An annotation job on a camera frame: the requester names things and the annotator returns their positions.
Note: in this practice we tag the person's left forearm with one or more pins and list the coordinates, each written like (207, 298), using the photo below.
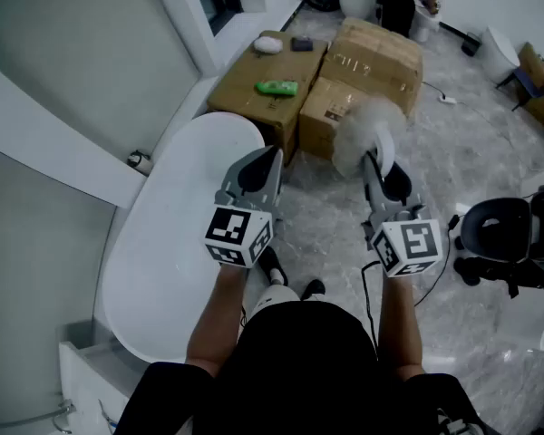
(217, 315)

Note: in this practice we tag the white round basin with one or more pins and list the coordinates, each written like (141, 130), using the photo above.
(501, 55)

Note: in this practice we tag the white oval bathtub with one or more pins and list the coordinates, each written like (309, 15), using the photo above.
(172, 225)

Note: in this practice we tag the small labelled cardboard box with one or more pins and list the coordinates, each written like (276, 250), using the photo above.
(319, 120)

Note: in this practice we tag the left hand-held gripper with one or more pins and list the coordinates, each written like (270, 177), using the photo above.
(236, 231)

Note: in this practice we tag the person's black shoe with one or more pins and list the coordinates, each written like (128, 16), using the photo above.
(313, 288)
(272, 265)

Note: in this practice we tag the grey fluffy duster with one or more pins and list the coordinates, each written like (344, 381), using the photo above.
(358, 129)

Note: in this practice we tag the dark rectangular pouch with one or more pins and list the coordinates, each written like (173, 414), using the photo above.
(302, 44)

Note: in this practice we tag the white vanity cabinet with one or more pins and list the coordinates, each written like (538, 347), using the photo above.
(86, 379)

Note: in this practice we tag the small brown cardboard box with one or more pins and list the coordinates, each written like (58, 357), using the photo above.
(541, 102)

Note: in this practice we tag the green plastic bottle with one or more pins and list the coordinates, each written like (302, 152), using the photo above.
(276, 88)

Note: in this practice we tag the black white device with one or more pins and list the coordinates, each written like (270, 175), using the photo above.
(458, 424)

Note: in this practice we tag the wide flat cardboard box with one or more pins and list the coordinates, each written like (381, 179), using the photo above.
(263, 70)

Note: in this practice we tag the white fluffy pad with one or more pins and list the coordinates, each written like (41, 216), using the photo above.
(267, 45)

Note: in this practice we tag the person's right black shoe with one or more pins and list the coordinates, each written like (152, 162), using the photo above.
(313, 288)

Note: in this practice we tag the tall taped cardboard box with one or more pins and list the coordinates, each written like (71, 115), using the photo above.
(376, 57)

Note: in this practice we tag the small black bin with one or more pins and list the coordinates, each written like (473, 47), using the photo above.
(471, 44)

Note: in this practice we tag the person's left leg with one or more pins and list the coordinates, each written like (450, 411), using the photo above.
(278, 297)

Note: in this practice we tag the metal faucet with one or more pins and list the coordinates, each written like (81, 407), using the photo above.
(65, 412)

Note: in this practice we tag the person's right forearm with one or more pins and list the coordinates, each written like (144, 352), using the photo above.
(401, 324)

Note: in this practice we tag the white power strip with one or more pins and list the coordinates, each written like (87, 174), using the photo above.
(447, 99)

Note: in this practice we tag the person's left black shoe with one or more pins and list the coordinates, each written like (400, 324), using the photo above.
(272, 265)

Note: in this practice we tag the person's black shirt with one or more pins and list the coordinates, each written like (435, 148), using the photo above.
(304, 370)

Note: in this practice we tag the blue metal stool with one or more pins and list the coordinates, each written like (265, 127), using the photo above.
(528, 82)

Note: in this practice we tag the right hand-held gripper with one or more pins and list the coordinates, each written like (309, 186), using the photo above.
(412, 243)

